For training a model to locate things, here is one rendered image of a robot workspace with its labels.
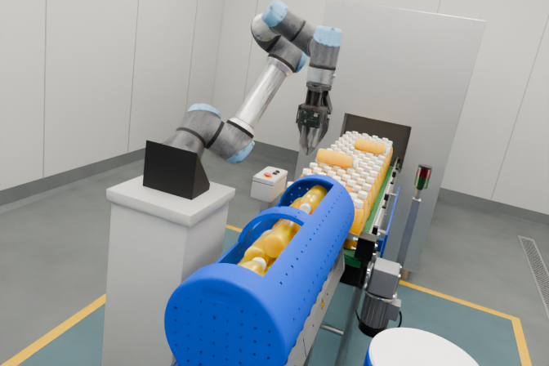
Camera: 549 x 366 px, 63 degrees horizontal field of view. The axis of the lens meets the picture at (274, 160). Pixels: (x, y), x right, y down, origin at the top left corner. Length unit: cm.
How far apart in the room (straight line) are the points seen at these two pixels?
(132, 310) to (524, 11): 521
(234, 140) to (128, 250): 52
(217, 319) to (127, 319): 78
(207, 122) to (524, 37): 478
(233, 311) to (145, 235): 64
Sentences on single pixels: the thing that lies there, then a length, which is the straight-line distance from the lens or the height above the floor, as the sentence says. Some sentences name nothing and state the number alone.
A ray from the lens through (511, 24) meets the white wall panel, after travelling 593.
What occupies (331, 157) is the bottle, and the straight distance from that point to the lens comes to 232.
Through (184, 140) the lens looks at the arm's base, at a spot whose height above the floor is 133.
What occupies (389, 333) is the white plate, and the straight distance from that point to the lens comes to 128.
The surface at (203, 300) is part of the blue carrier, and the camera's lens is 101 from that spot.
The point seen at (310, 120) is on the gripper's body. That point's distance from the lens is 125.
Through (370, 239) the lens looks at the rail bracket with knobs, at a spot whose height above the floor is 100.
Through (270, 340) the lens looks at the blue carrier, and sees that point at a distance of 99.
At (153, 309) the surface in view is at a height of 77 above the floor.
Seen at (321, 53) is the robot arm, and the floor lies 169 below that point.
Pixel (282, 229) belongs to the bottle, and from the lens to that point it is 130.
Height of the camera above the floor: 174
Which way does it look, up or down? 16 degrees down
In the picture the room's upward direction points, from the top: 9 degrees clockwise
